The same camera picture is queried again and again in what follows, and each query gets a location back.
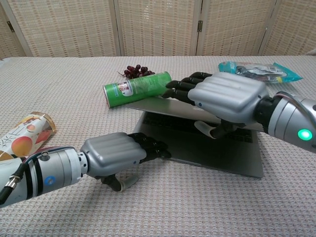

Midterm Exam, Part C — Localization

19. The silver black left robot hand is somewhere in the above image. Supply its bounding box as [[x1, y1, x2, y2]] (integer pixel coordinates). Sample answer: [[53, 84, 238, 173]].
[[80, 132, 171, 193]]

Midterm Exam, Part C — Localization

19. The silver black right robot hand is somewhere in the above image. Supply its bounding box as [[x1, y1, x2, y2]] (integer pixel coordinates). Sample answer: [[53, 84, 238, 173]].
[[161, 71, 270, 139]]

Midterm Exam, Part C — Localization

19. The silver laptop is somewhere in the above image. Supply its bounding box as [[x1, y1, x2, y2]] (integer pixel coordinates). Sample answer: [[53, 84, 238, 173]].
[[124, 95, 264, 178]]

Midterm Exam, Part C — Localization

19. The teal snack bag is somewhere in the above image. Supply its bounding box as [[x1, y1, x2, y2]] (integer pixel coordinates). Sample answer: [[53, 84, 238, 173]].
[[218, 61, 304, 85]]

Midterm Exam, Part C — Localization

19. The green chips can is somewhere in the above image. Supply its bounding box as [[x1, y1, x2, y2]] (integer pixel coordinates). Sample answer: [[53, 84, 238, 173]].
[[103, 71, 172, 109]]

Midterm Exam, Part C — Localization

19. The woven bamboo screen panel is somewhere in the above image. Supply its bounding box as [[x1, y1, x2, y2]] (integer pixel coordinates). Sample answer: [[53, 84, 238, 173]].
[[0, 4, 29, 60], [114, 0, 203, 57], [258, 0, 316, 56], [197, 0, 278, 57], [0, 0, 122, 58]]

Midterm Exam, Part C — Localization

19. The beige woven tablecloth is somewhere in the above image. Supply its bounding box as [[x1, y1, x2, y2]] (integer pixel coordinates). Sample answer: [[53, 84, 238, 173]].
[[0, 56, 316, 237]]

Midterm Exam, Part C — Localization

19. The dark red grape bunch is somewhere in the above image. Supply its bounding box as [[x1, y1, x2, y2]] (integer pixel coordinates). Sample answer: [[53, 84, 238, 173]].
[[118, 64, 156, 79]]

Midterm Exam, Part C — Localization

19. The orange juice bottle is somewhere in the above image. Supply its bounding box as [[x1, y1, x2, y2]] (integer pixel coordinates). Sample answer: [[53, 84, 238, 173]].
[[0, 111, 57, 165]]

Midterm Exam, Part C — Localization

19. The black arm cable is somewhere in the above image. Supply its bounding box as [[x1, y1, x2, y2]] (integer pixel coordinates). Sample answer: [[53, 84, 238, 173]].
[[0, 162, 28, 201]]

